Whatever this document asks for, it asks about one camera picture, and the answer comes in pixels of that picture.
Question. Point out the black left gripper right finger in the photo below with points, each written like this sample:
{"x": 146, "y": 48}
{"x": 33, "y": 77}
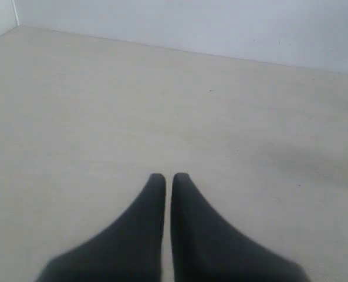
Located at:
{"x": 206, "y": 247}

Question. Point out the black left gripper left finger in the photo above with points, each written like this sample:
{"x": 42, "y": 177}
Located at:
{"x": 128, "y": 250}

